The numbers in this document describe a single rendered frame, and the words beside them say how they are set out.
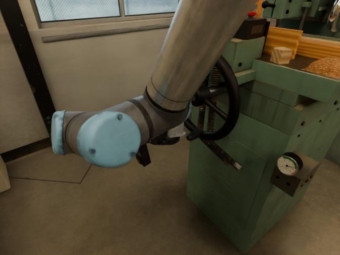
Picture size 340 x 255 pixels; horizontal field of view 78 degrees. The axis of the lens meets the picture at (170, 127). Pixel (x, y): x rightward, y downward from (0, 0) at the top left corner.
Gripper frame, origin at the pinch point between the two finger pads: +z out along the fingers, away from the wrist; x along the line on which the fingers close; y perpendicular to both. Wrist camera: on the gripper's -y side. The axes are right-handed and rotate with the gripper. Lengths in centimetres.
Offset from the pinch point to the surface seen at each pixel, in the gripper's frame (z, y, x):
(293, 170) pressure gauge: 17.5, 3.0, -28.3
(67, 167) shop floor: -5, -75, 91
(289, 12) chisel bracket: 25, 44, -4
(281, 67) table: 15.2, 27.7, -13.6
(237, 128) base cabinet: 23.9, 3.6, -4.2
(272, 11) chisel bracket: 21.8, 42.9, -0.4
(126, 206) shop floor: 14, -68, 36
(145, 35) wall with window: 57, 27, 128
